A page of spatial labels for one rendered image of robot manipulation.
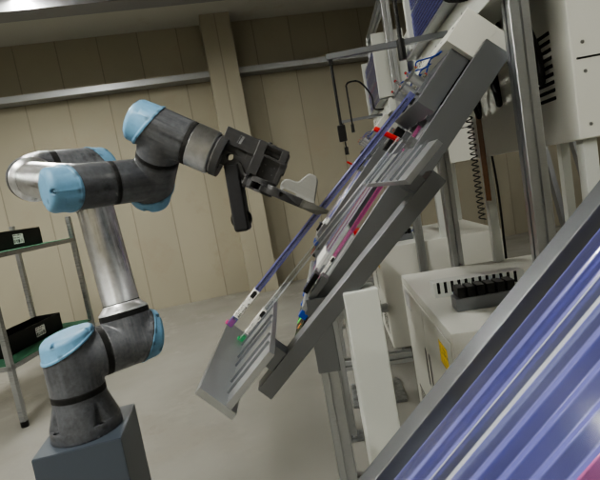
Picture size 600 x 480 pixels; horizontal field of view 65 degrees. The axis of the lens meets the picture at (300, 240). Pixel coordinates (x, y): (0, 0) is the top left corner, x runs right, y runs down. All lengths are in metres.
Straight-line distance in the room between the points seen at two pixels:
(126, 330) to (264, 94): 4.40
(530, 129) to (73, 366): 1.08
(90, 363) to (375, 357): 0.63
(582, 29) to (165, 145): 0.88
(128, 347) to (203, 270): 4.09
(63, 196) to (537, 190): 0.90
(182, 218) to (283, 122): 1.53
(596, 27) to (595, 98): 0.14
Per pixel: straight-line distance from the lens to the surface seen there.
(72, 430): 1.17
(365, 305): 0.81
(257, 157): 0.77
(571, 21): 1.21
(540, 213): 1.10
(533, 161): 1.09
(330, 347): 1.06
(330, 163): 5.36
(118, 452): 1.16
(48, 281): 5.50
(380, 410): 0.87
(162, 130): 0.80
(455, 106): 1.09
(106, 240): 1.19
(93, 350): 1.15
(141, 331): 1.18
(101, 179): 0.82
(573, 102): 1.19
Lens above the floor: 1.00
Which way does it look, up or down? 6 degrees down
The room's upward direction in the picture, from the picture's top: 10 degrees counter-clockwise
